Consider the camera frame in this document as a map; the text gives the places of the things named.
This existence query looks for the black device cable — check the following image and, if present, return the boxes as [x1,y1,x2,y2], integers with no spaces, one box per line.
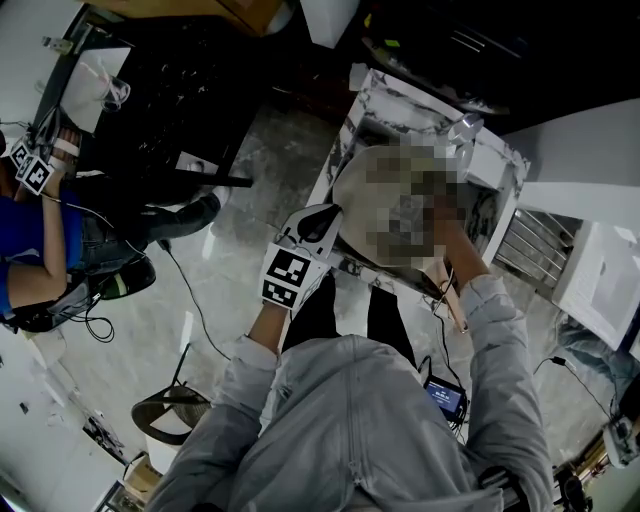
[532,354,619,421]

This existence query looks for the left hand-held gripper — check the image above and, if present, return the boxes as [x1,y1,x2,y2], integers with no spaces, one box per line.
[259,202,346,312]

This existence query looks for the small black screen device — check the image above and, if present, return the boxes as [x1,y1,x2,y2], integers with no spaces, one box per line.
[423,378,469,416]

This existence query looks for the person's left forearm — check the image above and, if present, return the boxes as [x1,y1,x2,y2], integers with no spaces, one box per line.
[215,301,295,426]

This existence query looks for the white box appliance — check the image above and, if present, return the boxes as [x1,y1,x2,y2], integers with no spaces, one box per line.
[551,221,640,352]

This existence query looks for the person's black trousers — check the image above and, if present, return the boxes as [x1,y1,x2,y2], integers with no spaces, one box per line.
[281,272,417,369]

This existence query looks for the person's right forearm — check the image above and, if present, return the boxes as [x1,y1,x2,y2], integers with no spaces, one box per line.
[433,209,532,386]

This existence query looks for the clear glass cup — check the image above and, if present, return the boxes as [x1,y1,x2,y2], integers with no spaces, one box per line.
[99,75,132,114]

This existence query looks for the black table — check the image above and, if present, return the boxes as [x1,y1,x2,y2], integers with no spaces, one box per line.
[33,4,262,190]

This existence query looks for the person's grey jacket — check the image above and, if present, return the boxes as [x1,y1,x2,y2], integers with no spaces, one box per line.
[144,273,557,512]

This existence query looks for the cardboard box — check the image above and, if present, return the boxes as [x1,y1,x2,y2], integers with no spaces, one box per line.
[122,452,164,501]

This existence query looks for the black floor cable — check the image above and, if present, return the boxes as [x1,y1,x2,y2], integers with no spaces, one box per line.
[157,238,234,361]

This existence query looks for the white paper sheet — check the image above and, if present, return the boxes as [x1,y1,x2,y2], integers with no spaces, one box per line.
[60,46,133,135]

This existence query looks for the white marble table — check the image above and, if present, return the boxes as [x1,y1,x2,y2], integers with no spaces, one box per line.
[319,68,531,302]

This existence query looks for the metal rack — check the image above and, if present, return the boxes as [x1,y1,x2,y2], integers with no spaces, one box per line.
[493,208,577,290]

